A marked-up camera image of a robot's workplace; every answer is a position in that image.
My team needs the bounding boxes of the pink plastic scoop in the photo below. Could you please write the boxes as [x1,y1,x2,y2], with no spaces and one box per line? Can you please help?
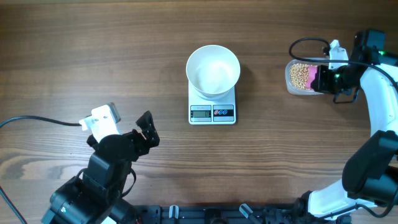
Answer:
[305,65,318,89]

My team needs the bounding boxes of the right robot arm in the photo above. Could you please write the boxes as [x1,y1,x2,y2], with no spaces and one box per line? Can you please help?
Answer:
[261,29,397,223]

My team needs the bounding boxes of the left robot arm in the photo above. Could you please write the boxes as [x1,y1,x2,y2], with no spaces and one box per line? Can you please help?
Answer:
[41,111,160,223]

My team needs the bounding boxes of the white digital kitchen scale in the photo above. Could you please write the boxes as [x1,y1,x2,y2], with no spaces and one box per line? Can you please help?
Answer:
[188,83,237,125]

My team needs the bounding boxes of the white round bowl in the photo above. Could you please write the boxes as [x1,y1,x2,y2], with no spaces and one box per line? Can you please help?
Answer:
[185,45,241,101]

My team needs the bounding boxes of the clear plastic container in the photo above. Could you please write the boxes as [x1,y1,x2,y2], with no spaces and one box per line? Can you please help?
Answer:
[285,59,328,95]

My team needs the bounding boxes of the pile of yellow soybeans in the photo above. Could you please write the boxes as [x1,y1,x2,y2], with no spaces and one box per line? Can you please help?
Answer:
[289,63,310,90]

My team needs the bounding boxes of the black left camera cable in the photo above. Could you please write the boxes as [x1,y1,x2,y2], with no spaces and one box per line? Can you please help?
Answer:
[0,115,82,129]

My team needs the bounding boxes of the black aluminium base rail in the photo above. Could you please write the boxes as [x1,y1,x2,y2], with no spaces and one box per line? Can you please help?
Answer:
[126,204,352,224]

